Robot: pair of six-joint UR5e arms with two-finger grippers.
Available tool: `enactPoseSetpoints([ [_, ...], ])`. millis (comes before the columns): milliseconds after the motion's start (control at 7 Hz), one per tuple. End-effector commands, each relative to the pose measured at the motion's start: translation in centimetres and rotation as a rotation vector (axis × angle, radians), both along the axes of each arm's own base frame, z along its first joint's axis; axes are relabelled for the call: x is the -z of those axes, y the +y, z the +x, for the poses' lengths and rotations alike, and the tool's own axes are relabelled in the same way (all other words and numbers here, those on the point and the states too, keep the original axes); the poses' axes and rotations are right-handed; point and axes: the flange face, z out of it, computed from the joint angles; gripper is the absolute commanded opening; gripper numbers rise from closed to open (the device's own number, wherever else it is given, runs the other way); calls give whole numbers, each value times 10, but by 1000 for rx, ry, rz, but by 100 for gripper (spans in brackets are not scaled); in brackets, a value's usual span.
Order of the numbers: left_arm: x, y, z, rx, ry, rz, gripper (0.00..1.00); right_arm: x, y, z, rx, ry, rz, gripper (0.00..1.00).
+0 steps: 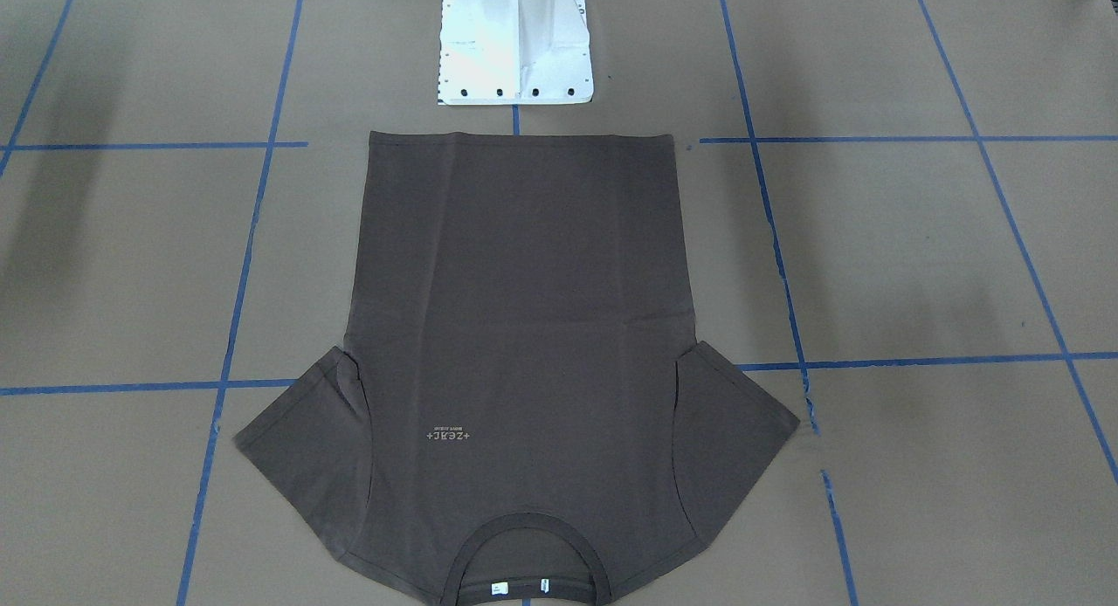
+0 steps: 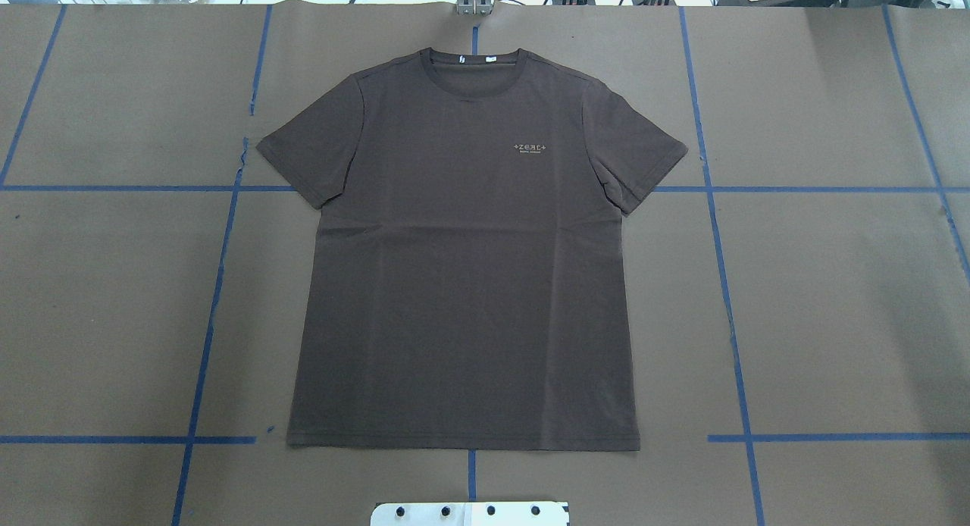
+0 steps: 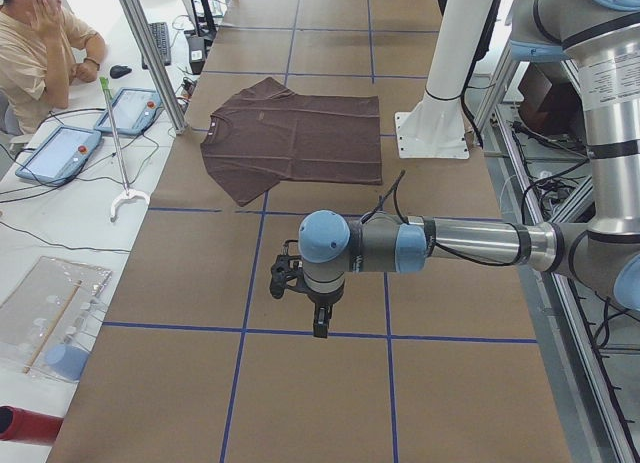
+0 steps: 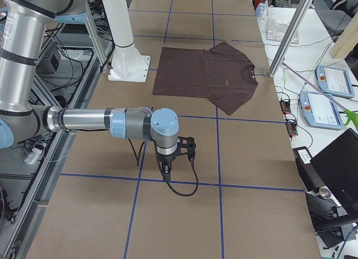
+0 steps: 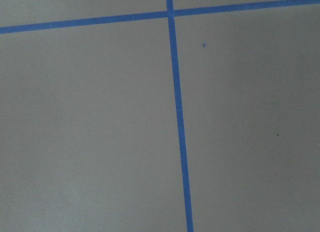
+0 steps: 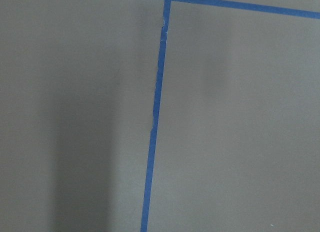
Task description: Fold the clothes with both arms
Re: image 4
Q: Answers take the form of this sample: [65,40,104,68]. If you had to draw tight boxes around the green white reacher grabber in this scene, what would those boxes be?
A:
[281,62,358,128]

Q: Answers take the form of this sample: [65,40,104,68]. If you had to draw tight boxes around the silver metal cylinder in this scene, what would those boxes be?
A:
[313,186,332,200]

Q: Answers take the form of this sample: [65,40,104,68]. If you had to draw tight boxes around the near blue teach pendant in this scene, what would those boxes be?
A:
[299,91,345,130]

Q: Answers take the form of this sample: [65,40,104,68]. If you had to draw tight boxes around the brown t-shirt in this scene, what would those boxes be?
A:
[153,42,258,115]

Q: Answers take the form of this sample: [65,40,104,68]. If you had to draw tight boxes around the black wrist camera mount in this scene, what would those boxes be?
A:
[175,136,196,162]

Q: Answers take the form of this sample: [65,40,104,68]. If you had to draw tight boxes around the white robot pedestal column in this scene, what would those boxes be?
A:
[102,0,150,83]

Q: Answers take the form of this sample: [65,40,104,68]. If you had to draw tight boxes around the orange black terminal block far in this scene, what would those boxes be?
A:
[280,100,291,115]

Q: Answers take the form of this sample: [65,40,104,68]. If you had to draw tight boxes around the clear plastic bag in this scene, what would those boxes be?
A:
[266,18,290,42]

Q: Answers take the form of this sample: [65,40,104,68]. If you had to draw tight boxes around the black box with label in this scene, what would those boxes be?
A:
[293,147,325,191]

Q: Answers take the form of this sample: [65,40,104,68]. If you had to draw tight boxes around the aluminium table frame rail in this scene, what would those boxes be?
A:
[1,15,112,258]

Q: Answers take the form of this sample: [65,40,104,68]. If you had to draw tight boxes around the wooden beam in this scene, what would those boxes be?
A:
[329,13,358,59]

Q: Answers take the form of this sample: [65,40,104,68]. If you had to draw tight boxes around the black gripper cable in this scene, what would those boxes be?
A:
[127,135,200,197]

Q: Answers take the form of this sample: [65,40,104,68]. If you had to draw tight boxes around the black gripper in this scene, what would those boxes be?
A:
[157,153,176,174]

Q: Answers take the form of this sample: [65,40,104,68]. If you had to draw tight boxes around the black laptop computer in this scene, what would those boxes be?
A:
[311,128,357,213]

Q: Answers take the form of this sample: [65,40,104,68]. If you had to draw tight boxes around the blue teach pendant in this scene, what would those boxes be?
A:
[315,65,355,98]
[299,91,345,130]

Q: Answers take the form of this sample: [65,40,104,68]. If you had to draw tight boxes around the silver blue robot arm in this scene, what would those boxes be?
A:
[1,0,182,173]

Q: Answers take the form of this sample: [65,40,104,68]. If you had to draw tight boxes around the aluminium frame post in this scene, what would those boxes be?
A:
[268,0,313,77]

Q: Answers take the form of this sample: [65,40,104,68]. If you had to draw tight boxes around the far blue teach pendant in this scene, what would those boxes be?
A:
[315,65,355,98]

